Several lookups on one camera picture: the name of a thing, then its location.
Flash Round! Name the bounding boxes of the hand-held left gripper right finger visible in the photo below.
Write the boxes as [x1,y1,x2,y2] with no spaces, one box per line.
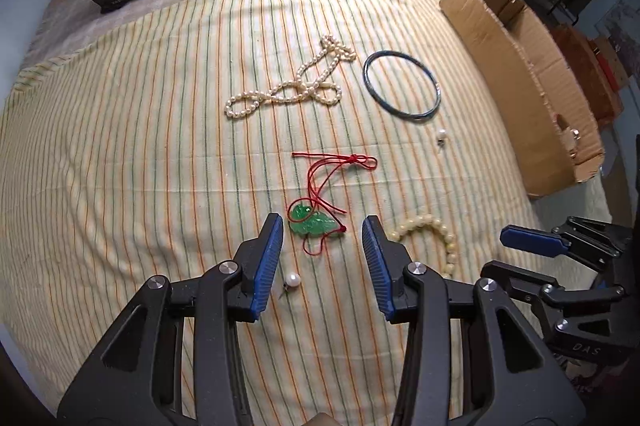
[361,215,586,426]

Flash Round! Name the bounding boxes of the open cardboard box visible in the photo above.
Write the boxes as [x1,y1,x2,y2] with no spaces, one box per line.
[439,0,606,199]

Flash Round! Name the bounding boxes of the striped yellow cloth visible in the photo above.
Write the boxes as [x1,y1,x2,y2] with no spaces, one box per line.
[0,0,611,426]

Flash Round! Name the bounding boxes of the dark blue-green bangle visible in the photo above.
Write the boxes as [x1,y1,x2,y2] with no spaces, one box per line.
[363,50,443,122]

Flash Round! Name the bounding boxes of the cream bead bracelet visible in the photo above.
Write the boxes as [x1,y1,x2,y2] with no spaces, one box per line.
[389,215,460,278]

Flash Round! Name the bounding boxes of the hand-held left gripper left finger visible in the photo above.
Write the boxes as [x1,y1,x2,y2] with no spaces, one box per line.
[57,212,285,426]

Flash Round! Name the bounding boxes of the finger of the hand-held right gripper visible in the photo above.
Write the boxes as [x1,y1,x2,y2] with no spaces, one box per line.
[501,216,634,273]
[480,260,629,332]

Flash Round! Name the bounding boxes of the white pearl necklace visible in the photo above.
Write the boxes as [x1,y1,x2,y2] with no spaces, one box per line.
[224,35,357,122]

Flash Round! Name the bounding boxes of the green jade pendant red cord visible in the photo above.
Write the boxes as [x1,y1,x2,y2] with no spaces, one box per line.
[287,151,378,256]

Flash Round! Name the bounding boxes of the brown and red box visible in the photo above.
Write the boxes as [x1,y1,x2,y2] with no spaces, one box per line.
[552,24,627,128]

